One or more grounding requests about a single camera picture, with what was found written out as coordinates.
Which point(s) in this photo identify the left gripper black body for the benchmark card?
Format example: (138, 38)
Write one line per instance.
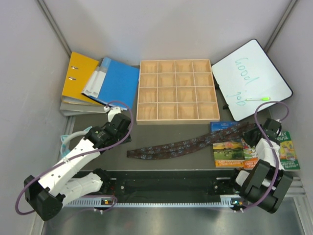
(122, 135)

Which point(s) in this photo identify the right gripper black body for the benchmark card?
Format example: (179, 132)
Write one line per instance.
(248, 136)

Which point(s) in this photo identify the brown floral necktie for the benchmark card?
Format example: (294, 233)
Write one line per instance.
(181, 148)

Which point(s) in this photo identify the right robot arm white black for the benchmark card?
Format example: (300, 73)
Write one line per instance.
(267, 182)

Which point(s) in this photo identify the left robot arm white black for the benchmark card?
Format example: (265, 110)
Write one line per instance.
(49, 193)

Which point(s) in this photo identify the Animal Farm book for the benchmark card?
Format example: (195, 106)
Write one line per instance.
(228, 154)

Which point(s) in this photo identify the green marker pen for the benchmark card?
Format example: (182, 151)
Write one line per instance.
(259, 99)

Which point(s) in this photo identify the green Treehouse book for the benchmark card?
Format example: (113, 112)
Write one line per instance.
(288, 156)

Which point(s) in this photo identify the blue folder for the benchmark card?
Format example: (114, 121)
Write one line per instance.
(113, 83)

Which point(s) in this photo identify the grey binder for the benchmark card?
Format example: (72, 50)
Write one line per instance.
(75, 109)

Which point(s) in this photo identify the teal cat-ear headphones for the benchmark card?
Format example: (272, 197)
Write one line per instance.
(65, 140)

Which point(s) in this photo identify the white whiteboard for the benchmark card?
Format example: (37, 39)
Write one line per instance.
(248, 72)

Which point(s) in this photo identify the wooden compartment tray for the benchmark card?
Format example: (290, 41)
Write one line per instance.
(176, 92)

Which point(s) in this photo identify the white cable duct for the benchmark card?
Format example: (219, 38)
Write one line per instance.
(224, 201)

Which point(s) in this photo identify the yellow ring binder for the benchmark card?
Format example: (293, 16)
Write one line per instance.
(80, 69)

